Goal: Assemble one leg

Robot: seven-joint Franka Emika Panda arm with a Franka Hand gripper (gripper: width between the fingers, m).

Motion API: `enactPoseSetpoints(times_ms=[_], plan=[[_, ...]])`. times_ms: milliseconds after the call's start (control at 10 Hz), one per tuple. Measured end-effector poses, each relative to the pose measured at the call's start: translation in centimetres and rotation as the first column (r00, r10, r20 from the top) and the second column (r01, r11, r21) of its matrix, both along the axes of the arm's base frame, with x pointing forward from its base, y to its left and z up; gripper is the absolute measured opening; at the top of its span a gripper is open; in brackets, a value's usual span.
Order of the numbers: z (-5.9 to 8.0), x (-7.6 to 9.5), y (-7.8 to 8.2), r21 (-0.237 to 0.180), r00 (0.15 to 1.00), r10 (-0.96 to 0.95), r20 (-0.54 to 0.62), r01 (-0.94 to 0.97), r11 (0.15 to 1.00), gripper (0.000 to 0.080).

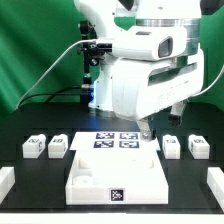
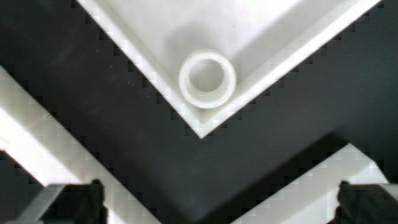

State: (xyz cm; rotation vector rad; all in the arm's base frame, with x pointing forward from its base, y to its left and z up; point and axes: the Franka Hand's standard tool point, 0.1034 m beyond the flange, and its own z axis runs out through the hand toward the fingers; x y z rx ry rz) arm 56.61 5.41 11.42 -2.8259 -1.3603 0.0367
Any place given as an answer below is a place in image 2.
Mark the white square tabletop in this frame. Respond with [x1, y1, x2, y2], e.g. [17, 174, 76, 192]
[76, 0, 380, 137]

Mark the white L-shaped obstacle fixture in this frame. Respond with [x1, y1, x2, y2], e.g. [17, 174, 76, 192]
[0, 67, 398, 224]

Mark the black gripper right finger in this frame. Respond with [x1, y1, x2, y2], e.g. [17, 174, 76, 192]
[326, 181, 398, 224]

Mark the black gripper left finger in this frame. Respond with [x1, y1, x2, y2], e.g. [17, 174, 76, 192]
[14, 179, 108, 224]

